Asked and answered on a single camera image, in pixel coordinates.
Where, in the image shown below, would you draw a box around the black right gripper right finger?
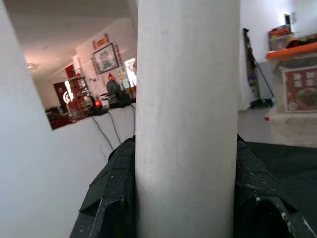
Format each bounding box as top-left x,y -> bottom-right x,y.
234,133 -> 317,238

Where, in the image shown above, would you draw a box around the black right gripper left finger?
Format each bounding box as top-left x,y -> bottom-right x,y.
69,135 -> 137,238

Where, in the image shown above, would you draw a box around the white plastic table leg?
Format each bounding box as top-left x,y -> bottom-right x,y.
135,0 -> 241,238

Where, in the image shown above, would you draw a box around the beige patterned cloth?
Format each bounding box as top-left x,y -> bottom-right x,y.
268,109 -> 317,147

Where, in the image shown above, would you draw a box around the mop with green head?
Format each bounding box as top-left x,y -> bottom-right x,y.
249,61 -> 277,110

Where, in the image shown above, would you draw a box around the red shelf unit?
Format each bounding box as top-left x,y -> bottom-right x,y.
64,63 -> 90,117

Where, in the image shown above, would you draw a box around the red printed carton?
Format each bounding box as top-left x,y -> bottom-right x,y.
282,65 -> 317,113

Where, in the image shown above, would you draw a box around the orange lidded storage bin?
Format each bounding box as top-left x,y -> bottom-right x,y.
266,42 -> 317,112

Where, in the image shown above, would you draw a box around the stacked cardboard boxes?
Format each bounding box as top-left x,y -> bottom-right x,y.
268,24 -> 296,52

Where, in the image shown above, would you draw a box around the thin wall power cable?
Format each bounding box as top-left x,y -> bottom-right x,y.
107,111 -> 122,146
91,115 -> 114,151

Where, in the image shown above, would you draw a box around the black wall shelf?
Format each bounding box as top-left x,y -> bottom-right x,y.
93,98 -> 137,116

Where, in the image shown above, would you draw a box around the framed wall picture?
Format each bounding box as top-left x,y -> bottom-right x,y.
93,43 -> 120,75

